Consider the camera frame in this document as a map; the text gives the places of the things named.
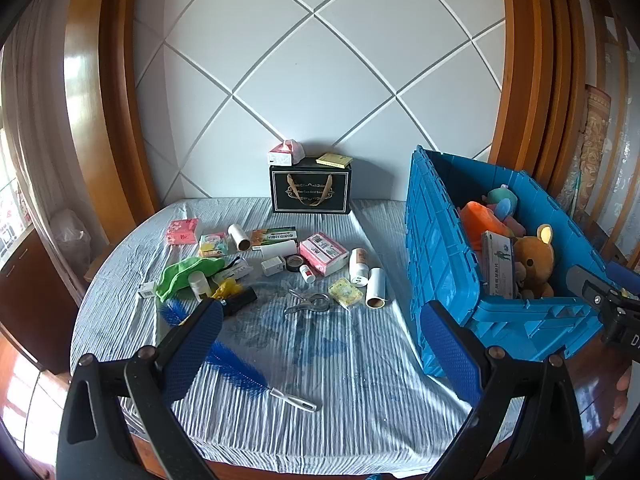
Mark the green cloth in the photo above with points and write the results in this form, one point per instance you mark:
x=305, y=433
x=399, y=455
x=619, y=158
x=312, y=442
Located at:
x=175, y=277

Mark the black gift box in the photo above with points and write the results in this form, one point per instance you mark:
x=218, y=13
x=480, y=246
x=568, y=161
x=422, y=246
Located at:
x=310, y=190

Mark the white box with green figure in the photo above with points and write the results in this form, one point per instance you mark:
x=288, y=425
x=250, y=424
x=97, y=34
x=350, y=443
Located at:
x=499, y=265

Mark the yellow sponge packet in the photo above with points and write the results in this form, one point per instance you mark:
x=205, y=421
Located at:
x=346, y=292

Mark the curved wooden frame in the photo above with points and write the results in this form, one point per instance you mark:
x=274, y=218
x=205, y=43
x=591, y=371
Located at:
x=95, y=110
x=540, y=85

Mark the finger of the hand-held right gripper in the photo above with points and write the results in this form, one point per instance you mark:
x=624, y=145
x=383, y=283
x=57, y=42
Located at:
x=590, y=287

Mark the striped light blue bed sheet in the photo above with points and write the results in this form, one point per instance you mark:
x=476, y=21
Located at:
x=330, y=375

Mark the long white box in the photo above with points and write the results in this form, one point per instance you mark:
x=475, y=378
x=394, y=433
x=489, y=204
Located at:
x=234, y=270

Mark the blue plastic storage container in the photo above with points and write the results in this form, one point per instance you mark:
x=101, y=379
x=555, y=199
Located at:
x=440, y=260

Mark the frosted patterned panel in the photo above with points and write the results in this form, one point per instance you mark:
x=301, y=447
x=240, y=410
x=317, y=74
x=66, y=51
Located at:
x=620, y=135

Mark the pink and white box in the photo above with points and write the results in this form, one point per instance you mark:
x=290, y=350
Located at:
x=322, y=254

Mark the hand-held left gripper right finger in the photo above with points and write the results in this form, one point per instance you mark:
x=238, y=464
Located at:
x=450, y=355

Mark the black plastic object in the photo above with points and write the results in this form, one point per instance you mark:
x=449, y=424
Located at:
x=240, y=301

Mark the metal clip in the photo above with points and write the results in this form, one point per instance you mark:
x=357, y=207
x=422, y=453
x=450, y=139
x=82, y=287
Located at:
x=310, y=304

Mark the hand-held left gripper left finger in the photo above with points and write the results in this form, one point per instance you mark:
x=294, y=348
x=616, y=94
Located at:
x=192, y=350

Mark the white bottle with yellow label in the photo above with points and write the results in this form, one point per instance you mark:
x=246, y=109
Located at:
x=358, y=265

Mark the colourful yellow green packet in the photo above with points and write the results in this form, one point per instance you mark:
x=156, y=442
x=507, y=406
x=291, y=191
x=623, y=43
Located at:
x=214, y=244

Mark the clear plastic bag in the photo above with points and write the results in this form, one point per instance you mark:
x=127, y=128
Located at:
x=70, y=232

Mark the pink packet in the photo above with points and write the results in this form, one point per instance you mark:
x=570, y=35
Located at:
x=181, y=231

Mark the rolled patterned rug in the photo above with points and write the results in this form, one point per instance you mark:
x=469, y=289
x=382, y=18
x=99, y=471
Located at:
x=590, y=150

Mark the green and orange box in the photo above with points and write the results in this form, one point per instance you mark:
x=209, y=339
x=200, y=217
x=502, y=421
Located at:
x=275, y=236

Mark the blue feather duster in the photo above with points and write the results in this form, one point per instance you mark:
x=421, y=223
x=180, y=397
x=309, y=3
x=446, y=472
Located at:
x=235, y=365

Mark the white paper roll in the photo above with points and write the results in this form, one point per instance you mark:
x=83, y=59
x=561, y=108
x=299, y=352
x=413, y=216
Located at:
x=239, y=236
x=279, y=250
x=376, y=287

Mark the orange plush toy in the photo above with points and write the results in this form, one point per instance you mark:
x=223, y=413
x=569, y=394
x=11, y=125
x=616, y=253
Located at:
x=482, y=222

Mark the person's right hand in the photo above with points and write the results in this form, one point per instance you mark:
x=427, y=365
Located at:
x=627, y=390

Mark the flat yellow box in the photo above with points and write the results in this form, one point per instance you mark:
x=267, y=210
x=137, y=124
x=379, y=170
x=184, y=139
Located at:
x=334, y=160

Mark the pink tissue pack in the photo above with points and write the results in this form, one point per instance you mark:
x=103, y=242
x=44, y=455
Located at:
x=286, y=152

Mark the dark wooden cabinet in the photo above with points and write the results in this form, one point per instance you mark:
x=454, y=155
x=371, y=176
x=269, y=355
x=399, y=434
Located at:
x=30, y=305

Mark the black tape roll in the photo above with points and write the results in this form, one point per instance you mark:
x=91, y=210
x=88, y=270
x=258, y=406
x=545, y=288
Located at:
x=294, y=263

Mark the small white box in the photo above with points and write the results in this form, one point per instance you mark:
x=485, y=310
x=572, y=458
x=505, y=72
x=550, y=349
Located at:
x=272, y=265

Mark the teal plush toy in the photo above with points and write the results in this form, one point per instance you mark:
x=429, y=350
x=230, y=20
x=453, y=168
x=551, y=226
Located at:
x=502, y=202

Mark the brown teddy bear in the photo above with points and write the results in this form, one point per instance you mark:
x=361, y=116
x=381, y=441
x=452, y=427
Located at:
x=535, y=265

